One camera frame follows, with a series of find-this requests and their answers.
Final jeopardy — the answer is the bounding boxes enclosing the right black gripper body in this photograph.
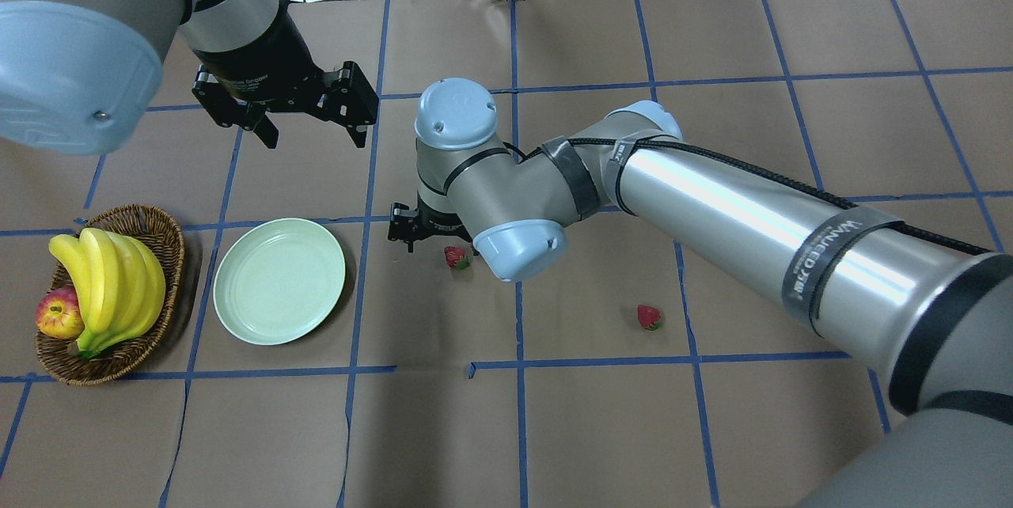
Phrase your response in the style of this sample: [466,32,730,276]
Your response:
[387,203,473,244]

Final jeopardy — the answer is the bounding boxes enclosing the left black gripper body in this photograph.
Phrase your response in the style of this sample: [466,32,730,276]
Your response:
[192,61,379,129]

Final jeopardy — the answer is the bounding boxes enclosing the strawberry with green leaves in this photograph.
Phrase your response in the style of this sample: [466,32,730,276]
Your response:
[442,245,471,271]

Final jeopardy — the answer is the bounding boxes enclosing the red strawberry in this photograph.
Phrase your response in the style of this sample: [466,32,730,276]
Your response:
[636,304,665,332]

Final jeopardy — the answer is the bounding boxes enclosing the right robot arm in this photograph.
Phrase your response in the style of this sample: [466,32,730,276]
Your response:
[389,78,1012,507]

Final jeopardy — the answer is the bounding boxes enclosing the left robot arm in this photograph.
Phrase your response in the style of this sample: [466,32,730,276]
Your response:
[1,0,379,155]

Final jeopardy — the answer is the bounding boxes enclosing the light green plate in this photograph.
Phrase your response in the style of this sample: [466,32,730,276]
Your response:
[212,218,347,346]

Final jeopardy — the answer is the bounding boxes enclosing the wicker basket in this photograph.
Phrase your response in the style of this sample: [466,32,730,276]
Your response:
[35,204,185,386]

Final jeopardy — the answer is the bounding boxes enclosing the yellow banana bunch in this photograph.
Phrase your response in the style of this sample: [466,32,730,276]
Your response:
[48,228,167,360]

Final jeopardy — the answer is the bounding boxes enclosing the red apple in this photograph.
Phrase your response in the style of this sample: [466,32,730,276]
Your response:
[35,286,85,341]

